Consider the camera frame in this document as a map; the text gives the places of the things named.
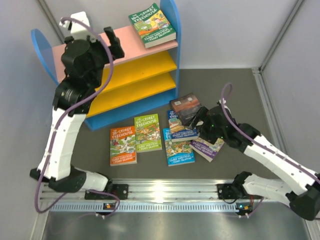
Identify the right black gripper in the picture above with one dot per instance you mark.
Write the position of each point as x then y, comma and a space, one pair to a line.
203, 114

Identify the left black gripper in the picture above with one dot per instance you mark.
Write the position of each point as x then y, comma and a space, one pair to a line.
116, 52

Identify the green 104-storey treehouse book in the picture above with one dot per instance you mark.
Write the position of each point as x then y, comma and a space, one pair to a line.
152, 26

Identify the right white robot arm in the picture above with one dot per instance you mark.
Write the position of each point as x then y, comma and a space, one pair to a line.
298, 187

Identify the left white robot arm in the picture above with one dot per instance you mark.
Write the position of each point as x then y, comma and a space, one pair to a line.
71, 104

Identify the dark two cities book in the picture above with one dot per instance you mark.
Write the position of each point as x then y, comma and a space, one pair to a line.
186, 108

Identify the dark blue 91-storey book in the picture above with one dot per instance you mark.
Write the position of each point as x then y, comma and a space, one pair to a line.
179, 133

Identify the purple 52-storey treehouse book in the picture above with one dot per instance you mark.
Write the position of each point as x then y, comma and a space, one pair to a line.
206, 149

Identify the colourful wooden bookshelf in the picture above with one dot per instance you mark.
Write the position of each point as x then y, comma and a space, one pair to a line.
145, 79

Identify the light blue 26-storey book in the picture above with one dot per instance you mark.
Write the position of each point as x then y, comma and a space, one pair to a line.
177, 153

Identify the lime 65-storey treehouse book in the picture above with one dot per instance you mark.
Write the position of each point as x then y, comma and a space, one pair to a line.
147, 133

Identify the orange 78-storey treehouse book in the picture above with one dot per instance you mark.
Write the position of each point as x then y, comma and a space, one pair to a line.
122, 146

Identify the aluminium mounting rail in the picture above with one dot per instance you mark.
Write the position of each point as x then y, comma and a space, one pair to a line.
172, 190

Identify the perforated cable tray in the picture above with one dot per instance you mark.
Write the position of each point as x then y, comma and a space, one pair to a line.
139, 207

